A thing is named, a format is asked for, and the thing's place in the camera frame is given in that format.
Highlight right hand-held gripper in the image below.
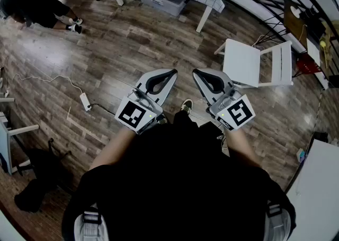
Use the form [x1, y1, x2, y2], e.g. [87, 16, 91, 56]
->
[192, 69, 256, 131]

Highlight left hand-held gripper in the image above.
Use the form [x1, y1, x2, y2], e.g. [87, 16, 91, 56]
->
[114, 69, 178, 135]

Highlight person's left forearm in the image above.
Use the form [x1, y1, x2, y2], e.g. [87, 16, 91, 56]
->
[88, 126, 138, 171]

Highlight person's right forearm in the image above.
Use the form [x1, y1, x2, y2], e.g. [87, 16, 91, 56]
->
[225, 127, 262, 168]

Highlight person's shoe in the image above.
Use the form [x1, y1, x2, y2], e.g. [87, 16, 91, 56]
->
[181, 99, 193, 115]

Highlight white wooden chair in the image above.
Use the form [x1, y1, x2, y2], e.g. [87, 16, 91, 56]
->
[213, 38, 294, 89]

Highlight white power strip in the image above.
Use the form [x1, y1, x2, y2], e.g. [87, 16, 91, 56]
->
[79, 93, 93, 112]

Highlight grey lidded plastic bin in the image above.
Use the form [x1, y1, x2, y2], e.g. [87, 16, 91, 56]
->
[135, 0, 188, 17]

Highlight red metal stool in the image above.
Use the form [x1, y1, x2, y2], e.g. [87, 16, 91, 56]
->
[295, 54, 321, 75]

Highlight brown wooden side table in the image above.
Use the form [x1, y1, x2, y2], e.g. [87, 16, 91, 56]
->
[283, 0, 308, 50]

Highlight person's black clothing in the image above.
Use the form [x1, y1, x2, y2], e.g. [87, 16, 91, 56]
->
[62, 110, 297, 241]

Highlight small black device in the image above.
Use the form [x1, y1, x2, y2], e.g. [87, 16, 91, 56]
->
[314, 131, 329, 142]

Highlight white desk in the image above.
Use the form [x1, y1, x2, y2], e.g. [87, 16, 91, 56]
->
[286, 139, 339, 241]

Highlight black bag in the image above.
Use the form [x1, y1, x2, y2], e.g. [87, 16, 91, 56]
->
[14, 138, 74, 213]

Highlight black floor cable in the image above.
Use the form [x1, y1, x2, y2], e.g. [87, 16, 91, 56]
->
[88, 103, 119, 116]

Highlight white tangled cables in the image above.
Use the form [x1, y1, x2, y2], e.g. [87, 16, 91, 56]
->
[251, 34, 286, 51]

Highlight white floor cable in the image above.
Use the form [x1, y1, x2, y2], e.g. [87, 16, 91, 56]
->
[4, 73, 83, 97]

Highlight white wooden furniture frame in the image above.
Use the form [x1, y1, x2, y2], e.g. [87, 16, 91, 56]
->
[0, 96, 40, 176]

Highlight grey backpack shoulder strap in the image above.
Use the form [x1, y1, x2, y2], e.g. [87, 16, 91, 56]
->
[264, 202, 292, 241]
[74, 204, 109, 241]

